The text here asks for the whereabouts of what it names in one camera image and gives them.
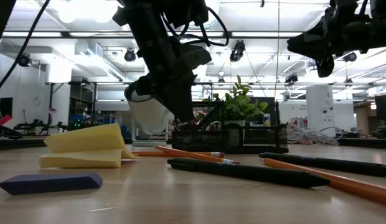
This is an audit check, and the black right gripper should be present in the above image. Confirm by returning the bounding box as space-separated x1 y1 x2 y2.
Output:
286 2 368 60

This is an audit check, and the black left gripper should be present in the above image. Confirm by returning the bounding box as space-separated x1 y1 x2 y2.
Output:
143 46 197 124

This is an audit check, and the orange pencil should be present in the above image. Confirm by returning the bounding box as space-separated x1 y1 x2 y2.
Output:
130 151 225 158
262 157 386 207
153 144 242 166

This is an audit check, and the black pen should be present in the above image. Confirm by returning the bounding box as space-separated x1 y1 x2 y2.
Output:
258 152 386 178
167 157 331 189

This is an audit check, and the yellow sticky note pad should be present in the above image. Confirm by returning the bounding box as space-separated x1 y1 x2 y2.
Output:
39 123 139 170

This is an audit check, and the black mesh desk organizer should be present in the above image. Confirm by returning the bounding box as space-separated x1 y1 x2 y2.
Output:
171 101 289 155

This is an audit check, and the white pillar with devices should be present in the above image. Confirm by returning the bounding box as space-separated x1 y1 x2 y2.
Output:
306 84 336 138

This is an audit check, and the green plant in white pot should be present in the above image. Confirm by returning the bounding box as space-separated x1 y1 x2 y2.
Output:
202 74 270 128

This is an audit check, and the dark background monitor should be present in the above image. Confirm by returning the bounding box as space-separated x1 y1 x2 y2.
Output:
374 92 386 121

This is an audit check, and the blue eraser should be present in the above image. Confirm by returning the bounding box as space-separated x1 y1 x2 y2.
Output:
0 172 104 196

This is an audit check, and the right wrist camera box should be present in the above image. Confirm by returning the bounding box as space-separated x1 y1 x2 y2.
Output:
315 51 336 78

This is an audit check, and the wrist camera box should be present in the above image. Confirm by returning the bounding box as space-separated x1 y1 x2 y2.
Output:
177 45 213 72
315 51 336 78

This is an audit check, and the white round camera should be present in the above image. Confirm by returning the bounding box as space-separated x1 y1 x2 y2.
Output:
123 74 171 147

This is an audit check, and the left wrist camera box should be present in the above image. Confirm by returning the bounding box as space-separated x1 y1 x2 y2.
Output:
177 45 213 72

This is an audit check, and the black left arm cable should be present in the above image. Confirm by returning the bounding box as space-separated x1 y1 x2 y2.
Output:
160 5 230 47

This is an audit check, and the white lamp cable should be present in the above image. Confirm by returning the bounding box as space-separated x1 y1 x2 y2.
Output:
285 124 345 146

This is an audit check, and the dark wall screen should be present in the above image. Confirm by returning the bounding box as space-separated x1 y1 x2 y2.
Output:
0 97 14 120

